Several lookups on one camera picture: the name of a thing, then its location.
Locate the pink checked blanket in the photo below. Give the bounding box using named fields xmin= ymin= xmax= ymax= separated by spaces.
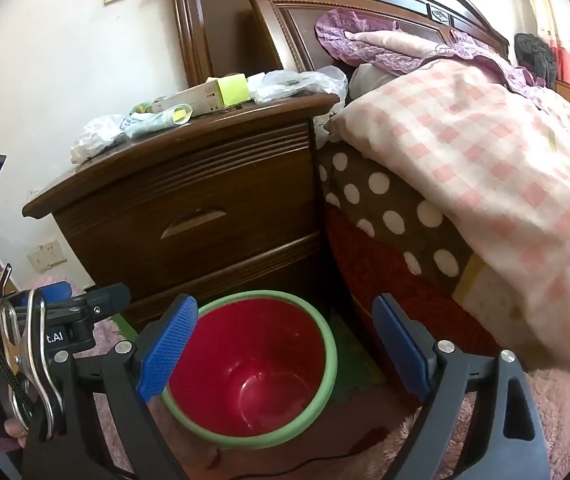
xmin=325 ymin=57 xmax=570 ymax=356

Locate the black clothing pile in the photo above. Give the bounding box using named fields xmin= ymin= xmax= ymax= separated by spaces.
xmin=514 ymin=33 xmax=558 ymax=88

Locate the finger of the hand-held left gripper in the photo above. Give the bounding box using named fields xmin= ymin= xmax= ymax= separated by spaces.
xmin=72 ymin=283 xmax=132 ymax=318
xmin=29 ymin=282 xmax=73 ymax=307

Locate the white paper wad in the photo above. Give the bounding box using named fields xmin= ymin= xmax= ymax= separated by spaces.
xmin=70 ymin=115 xmax=128 ymax=163

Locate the beige wall outlet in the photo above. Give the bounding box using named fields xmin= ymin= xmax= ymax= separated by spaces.
xmin=27 ymin=240 xmax=68 ymax=268

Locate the white box with green end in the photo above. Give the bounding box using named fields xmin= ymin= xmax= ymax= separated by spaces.
xmin=154 ymin=74 xmax=252 ymax=112

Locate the green floor mat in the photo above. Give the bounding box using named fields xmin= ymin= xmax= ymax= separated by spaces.
xmin=332 ymin=317 xmax=406 ymax=403

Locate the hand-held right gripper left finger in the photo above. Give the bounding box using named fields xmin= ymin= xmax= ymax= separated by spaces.
xmin=20 ymin=294 xmax=201 ymax=480

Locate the brown polka dot blanket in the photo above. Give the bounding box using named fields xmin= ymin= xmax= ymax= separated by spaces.
xmin=317 ymin=142 xmax=481 ymax=291

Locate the wooden nightstand drawer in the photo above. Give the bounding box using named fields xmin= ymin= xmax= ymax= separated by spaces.
xmin=55 ymin=152 xmax=323 ymax=283

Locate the wooden nightstand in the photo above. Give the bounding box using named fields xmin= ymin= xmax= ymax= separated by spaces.
xmin=22 ymin=92 xmax=341 ymax=331

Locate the purple lace pillow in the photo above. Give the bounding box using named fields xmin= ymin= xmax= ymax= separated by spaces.
xmin=315 ymin=8 xmax=531 ymax=91

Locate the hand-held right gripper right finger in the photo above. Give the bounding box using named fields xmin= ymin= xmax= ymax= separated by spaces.
xmin=371 ymin=294 xmax=552 ymax=480

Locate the green wet wipes packet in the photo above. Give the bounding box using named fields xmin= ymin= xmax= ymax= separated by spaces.
xmin=122 ymin=100 xmax=196 ymax=138

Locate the clear plastic bag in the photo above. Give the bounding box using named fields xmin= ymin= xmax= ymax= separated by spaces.
xmin=247 ymin=66 xmax=348 ymax=106

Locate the white pillow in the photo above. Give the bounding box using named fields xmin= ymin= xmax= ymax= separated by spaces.
xmin=350 ymin=62 xmax=401 ymax=93

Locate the red bedspread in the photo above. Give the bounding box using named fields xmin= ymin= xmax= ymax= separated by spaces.
xmin=325 ymin=207 xmax=506 ymax=376

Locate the red hanging cloth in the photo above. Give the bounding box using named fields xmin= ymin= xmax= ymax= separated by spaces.
xmin=555 ymin=45 xmax=570 ymax=83

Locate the pink fluffy rug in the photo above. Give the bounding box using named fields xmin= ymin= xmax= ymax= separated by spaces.
xmin=87 ymin=310 xmax=570 ymax=480

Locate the red bin with green rim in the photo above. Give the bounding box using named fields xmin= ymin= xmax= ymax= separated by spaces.
xmin=162 ymin=290 xmax=338 ymax=451

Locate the wooden headboard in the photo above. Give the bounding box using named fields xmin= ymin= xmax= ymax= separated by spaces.
xmin=154 ymin=0 xmax=511 ymax=91

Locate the yellowish curtain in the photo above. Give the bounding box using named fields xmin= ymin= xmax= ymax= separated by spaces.
xmin=510 ymin=0 xmax=566 ymax=46

